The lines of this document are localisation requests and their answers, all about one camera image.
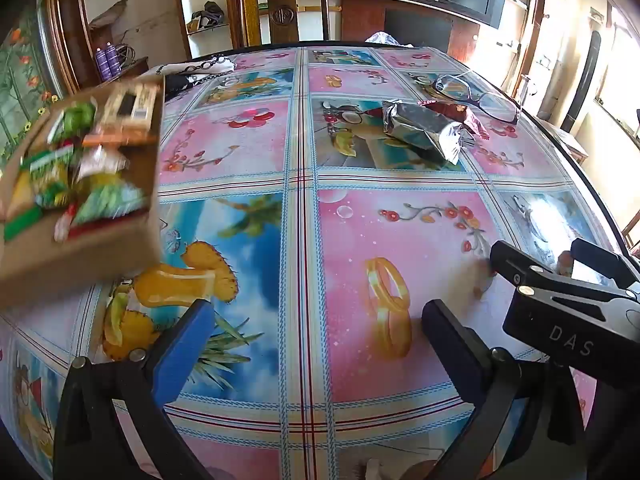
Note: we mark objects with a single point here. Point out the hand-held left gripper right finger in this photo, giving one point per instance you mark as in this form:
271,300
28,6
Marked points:
452,340

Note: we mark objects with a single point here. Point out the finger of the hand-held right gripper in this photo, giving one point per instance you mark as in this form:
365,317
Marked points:
515,265
605,265

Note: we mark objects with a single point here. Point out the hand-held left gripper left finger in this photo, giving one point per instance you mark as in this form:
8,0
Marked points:
185,345

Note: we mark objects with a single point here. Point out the brown cardboard box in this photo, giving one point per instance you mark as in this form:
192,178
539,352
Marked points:
100,255

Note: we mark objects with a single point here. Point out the silver foil snack packet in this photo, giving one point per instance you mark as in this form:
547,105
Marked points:
415,127

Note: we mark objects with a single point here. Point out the purple-framed eyeglasses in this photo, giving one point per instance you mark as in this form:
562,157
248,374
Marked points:
492,107

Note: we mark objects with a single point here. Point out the dark red snack packet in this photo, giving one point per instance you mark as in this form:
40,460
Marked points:
450,109

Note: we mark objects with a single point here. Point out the pile of assorted snack packets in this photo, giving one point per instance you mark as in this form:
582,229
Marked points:
65,175

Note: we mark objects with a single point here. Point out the white plastic bag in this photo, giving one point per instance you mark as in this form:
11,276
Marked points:
382,39

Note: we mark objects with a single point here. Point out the black and white patterned cloth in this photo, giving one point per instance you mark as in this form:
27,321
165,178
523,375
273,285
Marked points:
200,67

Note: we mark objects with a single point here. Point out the wooden side cabinet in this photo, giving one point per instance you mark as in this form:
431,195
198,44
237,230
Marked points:
135,67

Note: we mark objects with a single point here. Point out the purple spray can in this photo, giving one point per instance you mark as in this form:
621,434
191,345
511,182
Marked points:
101,62
112,60

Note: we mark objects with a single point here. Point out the floral glass panel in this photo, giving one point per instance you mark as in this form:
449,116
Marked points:
20,75

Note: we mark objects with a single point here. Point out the dark crumpled bundle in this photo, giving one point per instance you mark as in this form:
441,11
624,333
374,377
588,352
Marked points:
210,15

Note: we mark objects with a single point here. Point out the wooden chair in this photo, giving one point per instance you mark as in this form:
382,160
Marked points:
282,10

